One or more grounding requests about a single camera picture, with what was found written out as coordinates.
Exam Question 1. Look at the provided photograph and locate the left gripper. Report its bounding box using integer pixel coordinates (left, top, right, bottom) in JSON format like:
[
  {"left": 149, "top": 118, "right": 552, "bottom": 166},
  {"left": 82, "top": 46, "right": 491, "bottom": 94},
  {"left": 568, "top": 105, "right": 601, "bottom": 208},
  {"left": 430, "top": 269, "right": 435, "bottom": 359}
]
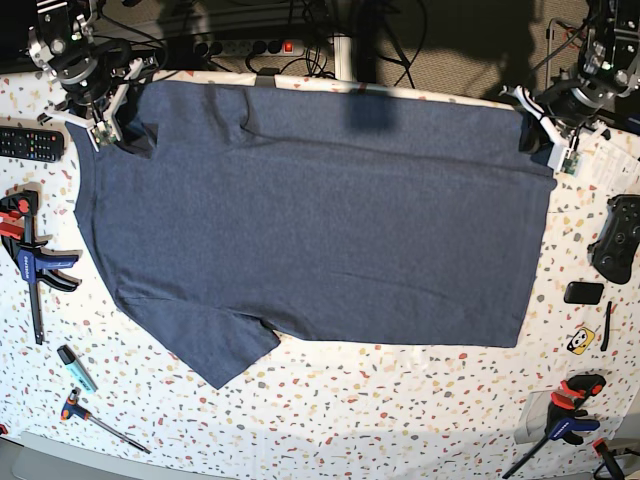
[{"left": 500, "top": 84, "right": 608, "bottom": 165}]

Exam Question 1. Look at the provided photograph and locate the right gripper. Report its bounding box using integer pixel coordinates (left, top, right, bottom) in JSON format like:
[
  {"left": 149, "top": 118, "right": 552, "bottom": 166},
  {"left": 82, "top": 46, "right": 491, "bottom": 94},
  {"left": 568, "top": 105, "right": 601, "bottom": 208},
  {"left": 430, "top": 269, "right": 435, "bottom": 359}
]
[{"left": 37, "top": 54, "right": 158, "bottom": 159}]

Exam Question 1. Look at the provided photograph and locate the blue grey T-shirt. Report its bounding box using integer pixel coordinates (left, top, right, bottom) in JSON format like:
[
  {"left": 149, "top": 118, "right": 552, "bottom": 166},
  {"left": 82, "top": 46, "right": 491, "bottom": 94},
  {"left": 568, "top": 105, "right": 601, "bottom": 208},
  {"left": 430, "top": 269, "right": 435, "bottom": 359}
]
[{"left": 69, "top": 81, "right": 556, "bottom": 387}]

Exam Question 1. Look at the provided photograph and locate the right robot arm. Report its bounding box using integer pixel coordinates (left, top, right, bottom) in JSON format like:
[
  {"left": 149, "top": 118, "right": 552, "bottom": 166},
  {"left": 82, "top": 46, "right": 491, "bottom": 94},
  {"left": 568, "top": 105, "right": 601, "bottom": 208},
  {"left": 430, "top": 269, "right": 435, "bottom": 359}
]
[{"left": 28, "top": 1, "right": 160, "bottom": 151}]

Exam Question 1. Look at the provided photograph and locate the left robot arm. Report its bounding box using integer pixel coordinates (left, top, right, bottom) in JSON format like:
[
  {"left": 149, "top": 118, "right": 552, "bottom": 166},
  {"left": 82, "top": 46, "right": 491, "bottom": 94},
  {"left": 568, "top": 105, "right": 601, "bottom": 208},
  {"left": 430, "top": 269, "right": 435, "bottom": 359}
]
[{"left": 501, "top": 1, "right": 639, "bottom": 171}]

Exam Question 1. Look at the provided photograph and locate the white paper sheet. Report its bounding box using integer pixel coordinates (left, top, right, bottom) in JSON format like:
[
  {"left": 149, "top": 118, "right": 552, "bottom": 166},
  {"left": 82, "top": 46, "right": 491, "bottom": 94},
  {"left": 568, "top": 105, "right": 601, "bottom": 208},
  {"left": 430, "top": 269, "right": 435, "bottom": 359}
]
[{"left": 578, "top": 130, "right": 639, "bottom": 194}]

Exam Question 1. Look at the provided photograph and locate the black TV remote control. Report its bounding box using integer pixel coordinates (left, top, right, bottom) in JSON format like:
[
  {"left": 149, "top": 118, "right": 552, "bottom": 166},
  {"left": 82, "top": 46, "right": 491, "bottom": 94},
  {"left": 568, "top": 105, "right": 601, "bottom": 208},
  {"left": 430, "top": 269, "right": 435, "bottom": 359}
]
[{"left": 0, "top": 127, "right": 65, "bottom": 163}]

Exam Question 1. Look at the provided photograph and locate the black game controller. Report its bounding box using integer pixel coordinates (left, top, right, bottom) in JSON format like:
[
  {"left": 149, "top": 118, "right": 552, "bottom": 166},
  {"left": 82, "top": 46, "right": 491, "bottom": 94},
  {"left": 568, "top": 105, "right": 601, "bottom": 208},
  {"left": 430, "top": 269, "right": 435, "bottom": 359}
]
[{"left": 587, "top": 194, "right": 639, "bottom": 285}]

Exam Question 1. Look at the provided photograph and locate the blue black bar clamp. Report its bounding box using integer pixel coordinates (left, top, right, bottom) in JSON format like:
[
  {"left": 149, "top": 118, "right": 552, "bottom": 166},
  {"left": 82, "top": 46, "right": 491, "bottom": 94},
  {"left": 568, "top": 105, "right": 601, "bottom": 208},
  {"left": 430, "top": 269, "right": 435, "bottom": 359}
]
[
  {"left": 502, "top": 374, "right": 607, "bottom": 479},
  {"left": 1, "top": 190, "right": 80, "bottom": 345}
]

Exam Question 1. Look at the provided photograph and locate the white power strip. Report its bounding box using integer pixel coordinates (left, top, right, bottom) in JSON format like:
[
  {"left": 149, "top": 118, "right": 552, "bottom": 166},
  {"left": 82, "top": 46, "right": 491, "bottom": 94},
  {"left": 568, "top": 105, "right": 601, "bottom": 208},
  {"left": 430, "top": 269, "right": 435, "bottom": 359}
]
[{"left": 193, "top": 39, "right": 305, "bottom": 58}]

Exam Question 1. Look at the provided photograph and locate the small black rectangular case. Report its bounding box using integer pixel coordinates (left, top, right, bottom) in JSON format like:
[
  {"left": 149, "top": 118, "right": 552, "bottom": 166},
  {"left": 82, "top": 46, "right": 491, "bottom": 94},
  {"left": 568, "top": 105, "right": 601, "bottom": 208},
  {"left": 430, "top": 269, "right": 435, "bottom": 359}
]
[{"left": 563, "top": 281, "right": 604, "bottom": 305}]

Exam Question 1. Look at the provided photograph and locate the yellow cartoon face sticker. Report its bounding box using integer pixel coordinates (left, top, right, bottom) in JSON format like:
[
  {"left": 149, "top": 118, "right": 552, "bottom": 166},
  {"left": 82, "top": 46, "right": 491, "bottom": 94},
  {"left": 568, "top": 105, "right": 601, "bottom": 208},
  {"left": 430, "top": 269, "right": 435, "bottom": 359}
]
[{"left": 566, "top": 327, "right": 595, "bottom": 355}]

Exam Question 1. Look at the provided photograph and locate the white metal table leg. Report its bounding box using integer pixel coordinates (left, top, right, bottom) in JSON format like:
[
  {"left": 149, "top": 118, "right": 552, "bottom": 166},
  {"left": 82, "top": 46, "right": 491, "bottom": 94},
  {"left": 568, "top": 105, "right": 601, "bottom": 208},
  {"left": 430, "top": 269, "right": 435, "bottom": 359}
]
[{"left": 333, "top": 34, "right": 355, "bottom": 82}]

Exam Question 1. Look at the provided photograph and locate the thin black pen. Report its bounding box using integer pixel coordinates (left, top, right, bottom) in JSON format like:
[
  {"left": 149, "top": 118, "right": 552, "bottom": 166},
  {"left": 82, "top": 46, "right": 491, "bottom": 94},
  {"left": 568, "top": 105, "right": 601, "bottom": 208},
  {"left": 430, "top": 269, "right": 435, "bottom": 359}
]
[{"left": 600, "top": 300, "right": 613, "bottom": 352}]

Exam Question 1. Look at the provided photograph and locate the teal highlighter marker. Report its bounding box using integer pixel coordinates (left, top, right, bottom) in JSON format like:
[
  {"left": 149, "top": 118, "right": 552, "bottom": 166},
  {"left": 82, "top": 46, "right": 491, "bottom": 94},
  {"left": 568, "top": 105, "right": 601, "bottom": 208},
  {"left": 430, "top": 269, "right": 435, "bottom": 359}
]
[{"left": 57, "top": 345, "right": 98, "bottom": 394}]

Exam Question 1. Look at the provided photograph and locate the clear plastic bag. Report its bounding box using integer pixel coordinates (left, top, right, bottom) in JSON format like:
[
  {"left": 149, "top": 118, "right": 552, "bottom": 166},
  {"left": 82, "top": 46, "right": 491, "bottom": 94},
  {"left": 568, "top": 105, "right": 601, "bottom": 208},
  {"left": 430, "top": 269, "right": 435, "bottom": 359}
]
[{"left": 514, "top": 390, "right": 552, "bottom": 445}]

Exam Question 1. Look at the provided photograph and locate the red black clamp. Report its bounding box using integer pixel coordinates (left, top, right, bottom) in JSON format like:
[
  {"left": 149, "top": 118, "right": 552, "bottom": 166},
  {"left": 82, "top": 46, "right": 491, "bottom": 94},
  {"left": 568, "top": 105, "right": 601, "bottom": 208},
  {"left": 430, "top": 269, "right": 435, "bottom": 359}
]
[{"left": 593, "top": 439, "right": 625, "bottom": 480}]

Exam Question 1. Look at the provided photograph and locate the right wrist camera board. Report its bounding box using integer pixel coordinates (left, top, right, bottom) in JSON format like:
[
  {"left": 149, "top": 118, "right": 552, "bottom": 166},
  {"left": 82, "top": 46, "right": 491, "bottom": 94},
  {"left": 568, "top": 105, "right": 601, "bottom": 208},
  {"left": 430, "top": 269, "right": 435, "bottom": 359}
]
[{"left": 88, "top": 120, "right": 121, "bottom": 152}]

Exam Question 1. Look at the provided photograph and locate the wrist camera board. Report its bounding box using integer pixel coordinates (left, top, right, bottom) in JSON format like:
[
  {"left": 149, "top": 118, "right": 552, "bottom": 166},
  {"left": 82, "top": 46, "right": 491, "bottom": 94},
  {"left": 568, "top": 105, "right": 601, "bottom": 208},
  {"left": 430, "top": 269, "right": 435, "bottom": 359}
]
[
  {"left": 88, "top": 120, "right": 121, "bottom": 152},
  {"left": 547, "top": 145, "right": 581, "bottom": 176}
]

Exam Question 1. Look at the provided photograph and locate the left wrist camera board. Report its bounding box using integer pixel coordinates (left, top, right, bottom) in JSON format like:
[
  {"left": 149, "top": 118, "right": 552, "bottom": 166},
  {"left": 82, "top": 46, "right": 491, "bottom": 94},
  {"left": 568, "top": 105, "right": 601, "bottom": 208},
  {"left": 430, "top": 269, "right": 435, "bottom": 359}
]
[{"left": 547, "top": 145, "right": 581, "bottom": 176}]

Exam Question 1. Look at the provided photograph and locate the black table clamp bracket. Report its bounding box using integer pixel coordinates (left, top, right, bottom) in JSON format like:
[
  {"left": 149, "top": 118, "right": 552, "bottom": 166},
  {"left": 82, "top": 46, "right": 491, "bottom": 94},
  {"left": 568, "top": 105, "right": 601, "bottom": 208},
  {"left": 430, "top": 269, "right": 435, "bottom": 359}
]
[{"left": 255, "top": 68, "right": 280, "bottom": 88}]

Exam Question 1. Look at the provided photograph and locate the orange handled T-handle screwdriver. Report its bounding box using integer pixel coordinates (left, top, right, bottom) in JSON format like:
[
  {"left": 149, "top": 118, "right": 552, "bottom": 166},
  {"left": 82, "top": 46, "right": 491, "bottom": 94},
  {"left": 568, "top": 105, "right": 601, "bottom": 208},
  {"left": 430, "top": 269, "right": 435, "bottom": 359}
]
[{"left": 61, "top": 387, "right": 151, "bottom": 454}]

